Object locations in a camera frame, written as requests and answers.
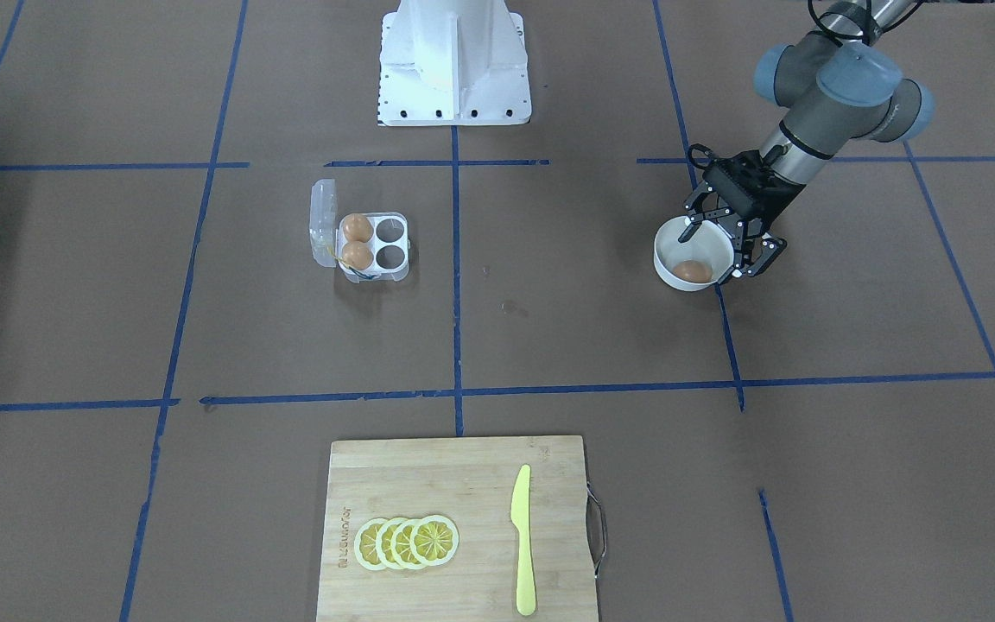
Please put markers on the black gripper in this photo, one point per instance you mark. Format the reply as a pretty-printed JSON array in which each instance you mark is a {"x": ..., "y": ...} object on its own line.
[{"x": 766, "y": 204}]

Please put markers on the brown egg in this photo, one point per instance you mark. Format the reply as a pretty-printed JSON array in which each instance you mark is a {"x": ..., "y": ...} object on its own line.
[
  {"x": 356, "y": 255},
  {"x": 357, "y": 228},
  {"x": 693, "y": 271}
]

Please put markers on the clear plastic egg box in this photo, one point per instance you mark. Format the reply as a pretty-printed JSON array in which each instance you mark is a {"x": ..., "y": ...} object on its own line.
[{"x": 390, "y": 243}]

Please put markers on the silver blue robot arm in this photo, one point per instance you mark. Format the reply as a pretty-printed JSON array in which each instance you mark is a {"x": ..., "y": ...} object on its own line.
[{"x": 836, "y": 87}]

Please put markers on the white ceramic bowl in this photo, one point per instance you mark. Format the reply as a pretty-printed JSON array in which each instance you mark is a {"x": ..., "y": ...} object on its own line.
[{"x": 709, "y": 246}]

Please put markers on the yellow plastic knife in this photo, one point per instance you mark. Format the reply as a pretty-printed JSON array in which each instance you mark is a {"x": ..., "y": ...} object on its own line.
[{"x": 525, "y": 574}]

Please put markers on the lemon slice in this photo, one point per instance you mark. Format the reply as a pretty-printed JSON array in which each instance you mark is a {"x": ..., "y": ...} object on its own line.
[
  {"x": 367, "y": 545},
  {"x": 401, "y": 545},
  {"x": 385, "y": 543},
  {"x": 434, "y": 540}
]

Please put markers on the wooden cutting board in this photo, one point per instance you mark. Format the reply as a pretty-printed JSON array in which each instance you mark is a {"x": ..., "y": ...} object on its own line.
[{"x": 469, "y": 480}]

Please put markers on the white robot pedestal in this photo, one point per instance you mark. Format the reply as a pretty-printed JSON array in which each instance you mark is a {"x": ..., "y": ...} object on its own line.
[{"x": 453, "y": 63}]

